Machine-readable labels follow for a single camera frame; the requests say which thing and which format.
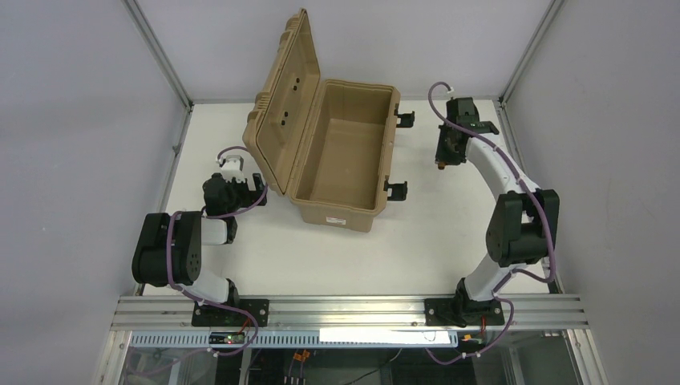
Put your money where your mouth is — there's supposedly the right aluminium frame post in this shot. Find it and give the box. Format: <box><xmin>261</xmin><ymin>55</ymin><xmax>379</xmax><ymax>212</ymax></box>
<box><xmin>494</xmin><ymin>0</ymin><xmax>565</xmax><ymax>294</ymax></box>

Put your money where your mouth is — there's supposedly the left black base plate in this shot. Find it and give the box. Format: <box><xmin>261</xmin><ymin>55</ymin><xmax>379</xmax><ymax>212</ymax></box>
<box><xmin>191</xmin><ymin>299</ymin><xmax>269</xmax><ymax>327</ymax></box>

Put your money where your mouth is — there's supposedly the lower black toolbox latch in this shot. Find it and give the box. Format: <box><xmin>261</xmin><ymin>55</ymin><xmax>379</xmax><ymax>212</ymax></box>
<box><xmin>383</xmin><ymin>176</ymin><xmax>408</xmax><ymax>202</ymax></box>

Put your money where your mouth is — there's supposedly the perforated cable tray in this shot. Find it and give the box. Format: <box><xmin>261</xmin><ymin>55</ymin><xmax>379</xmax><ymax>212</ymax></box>
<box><xmin>130</xmin><ymin>328</ymin><xmax>459</xmax><ymax>349</ymax></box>

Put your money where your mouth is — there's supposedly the aluminium frame post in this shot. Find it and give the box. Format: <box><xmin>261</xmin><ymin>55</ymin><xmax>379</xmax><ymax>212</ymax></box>
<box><xmin>494</xmin><ymin>0</ymin><xmax>565</xmax><ymax>294</ymax></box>
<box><xmin>123</xmin><ymin>0</ymin><xmax>193</xmax><ymax>297</ymax></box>

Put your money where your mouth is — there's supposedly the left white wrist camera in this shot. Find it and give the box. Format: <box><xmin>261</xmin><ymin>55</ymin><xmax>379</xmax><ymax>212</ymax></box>
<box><xmin>217</xmin><ymin>154</ymin><xmax>246</xmax><ymax>183</ymax></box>

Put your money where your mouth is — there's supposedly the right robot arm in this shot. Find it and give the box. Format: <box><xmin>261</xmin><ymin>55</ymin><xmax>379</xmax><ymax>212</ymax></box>
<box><xmin>424</xmin><ymin>98</ymin><xmax>560</xmax><ymax>327</ymax></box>

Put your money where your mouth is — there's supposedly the left aluminium frame post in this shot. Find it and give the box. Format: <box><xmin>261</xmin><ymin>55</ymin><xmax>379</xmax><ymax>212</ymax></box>
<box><xmin>123</xmin><ymin>0</ymin><xmax>193</xmax><ymax>297</ymax></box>

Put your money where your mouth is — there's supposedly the black toolbox latch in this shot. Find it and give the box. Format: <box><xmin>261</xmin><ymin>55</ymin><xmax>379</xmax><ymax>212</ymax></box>
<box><xmin>383</xmin><ymin>176</ymin><xmax>408</xmax><ymax>202</ymax></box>
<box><xmin>394</xmin><ymin>103</ymin><xmax>415</xmax><ymax>128</ymax></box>

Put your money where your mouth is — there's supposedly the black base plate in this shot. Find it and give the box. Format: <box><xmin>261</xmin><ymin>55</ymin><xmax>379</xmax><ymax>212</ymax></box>
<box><xmin>424</xmin><ymin>297</ymin><xmax>505</xmax><ymax>327</ymax></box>
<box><xmin>191</xmin><ymin>299</ymin><xmax>269</xmax><ymax>327</ymax></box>

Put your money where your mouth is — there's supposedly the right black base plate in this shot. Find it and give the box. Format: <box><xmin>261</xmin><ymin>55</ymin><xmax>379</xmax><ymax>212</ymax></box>
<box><xmin>424</xmin><ymin>297</ymin><xmax>505</xmax><ymax>327</ymax></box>

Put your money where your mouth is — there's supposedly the aluminium mounting rail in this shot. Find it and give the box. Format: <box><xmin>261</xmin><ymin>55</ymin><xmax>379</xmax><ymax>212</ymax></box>
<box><xmin>111</xmin><ymin>294</ymin><xmax>589</xmax><ymax>331</ymax></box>

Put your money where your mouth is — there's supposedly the tan plastic toolbox bin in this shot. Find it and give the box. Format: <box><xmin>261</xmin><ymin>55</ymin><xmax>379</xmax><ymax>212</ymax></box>
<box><xmin>242</xmin><ymin>9</ymin><xmax>401</xmax><ymax>233</ymax></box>

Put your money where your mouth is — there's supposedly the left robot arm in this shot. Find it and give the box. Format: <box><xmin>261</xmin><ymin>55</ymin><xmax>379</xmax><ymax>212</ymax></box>
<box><xmin>132</xmin><ymin>172</ymin><xmax>268</xmax><ymax>308</ymax></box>

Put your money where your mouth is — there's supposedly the upper black toolbox latch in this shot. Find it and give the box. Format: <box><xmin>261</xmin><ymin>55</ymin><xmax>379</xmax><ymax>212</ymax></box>
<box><xmin>394</xmin><ymin>103</ymin><xmax>415</xmax><ymax>128</ymax></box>

